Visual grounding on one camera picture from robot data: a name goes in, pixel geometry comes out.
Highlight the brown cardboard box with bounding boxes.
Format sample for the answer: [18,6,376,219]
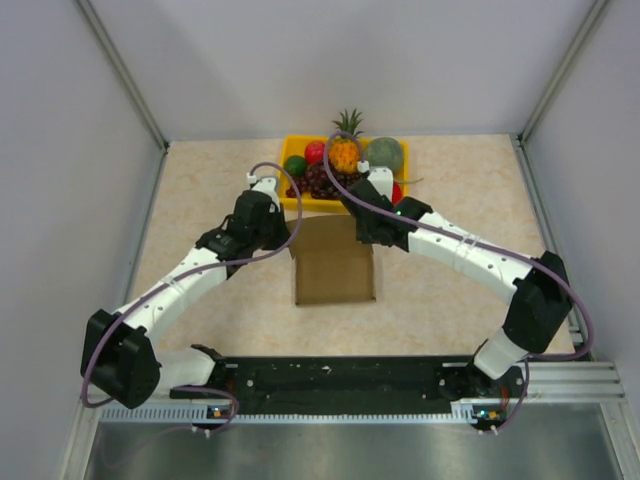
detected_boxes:
[289,215,376,307]

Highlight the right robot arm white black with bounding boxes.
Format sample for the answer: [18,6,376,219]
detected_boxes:
[341,179,573,396]

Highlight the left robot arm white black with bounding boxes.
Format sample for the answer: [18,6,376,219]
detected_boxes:
[81,181,289,409]

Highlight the red tomato fruit front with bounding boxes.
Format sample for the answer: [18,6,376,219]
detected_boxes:
[391,182,403,205]

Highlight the purple grape bunch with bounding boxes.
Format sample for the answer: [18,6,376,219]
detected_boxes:
[293,163,363,200]

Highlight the green netted melon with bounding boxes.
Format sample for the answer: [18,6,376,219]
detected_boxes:
[364,137,405,178]

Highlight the yellow plastic tray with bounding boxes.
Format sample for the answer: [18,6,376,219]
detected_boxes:
[277,134,409,214]

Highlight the pineapple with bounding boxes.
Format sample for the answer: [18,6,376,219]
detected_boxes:
[328,108,363,174]

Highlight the red apple at back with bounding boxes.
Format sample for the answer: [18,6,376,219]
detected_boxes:
[304,140,326,165]

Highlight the dark green lime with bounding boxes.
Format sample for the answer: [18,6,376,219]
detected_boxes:
[284,155,307,177]

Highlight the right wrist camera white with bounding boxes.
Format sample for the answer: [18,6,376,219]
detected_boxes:
[357,160,394,200]

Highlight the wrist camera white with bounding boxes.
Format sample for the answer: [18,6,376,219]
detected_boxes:
[246,173,280,203]
[357,160,394,200]

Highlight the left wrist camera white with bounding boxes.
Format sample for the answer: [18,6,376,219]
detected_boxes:
[246,173,280,203]

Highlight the white cable duct strip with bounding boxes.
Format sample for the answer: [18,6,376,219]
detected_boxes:
[100,400,498,426]

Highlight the right aluminium frame post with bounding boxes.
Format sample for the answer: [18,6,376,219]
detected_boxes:
[516,0,612,149]

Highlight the aluminium frame post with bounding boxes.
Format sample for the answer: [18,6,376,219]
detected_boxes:
[516,0,612,149]
[72,0,169,153]

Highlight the left aluminium frame post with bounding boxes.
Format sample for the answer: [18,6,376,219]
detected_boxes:
[72,0,169,153]

